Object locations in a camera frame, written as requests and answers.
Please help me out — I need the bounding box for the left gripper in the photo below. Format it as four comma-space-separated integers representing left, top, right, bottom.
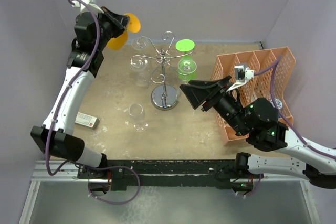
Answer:
95, 6, 130, 51

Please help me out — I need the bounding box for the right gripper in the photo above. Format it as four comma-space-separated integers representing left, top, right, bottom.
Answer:
180, 74, 250, 135

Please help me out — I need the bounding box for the orange plastic wine glass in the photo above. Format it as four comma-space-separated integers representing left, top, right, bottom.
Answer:
107, 13, 141, 50

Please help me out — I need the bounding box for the clear wine glass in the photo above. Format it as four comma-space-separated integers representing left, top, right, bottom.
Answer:
131, 36, 149, 51
130, 55, 149, 88
128, 103, 148, 133

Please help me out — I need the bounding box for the green plastic wine glass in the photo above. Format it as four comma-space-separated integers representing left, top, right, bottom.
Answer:
175, 39, 197, 84

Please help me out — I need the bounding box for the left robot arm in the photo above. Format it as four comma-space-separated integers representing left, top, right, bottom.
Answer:
30, 6, 141, 178

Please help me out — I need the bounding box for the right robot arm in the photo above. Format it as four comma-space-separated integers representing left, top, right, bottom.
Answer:
180, 76, 335, 189

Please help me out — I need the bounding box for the chrome wine glass rack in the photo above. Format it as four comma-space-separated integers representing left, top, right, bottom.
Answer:
143, 31, 183, 111

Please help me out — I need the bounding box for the orange plastic file organizer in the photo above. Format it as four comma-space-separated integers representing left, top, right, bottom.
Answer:
209, 47, 297, 146

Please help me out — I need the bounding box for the blue patterned round item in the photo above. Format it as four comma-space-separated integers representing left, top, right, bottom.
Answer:
269, 98, 283, 110

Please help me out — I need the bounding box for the small white card box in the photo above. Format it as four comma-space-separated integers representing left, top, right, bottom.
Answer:
75, 112, 100, 130

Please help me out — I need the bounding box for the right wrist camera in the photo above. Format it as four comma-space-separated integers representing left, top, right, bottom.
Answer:
227, 63, 255, 92

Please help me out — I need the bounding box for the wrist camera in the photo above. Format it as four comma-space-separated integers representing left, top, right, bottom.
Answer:
227, 63, 255, 92
70, 0, 103, 15

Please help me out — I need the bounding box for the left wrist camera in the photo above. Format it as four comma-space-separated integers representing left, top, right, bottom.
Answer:
70, 0, 103, 15

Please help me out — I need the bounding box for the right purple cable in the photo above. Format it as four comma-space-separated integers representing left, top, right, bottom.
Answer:
253, 56, 336, 161

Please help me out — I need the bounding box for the black base frame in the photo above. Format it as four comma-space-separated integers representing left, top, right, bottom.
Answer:
78, 159, 259, 191

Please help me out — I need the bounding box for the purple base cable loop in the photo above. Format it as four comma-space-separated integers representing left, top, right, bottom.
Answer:
88, 166, 143, 206

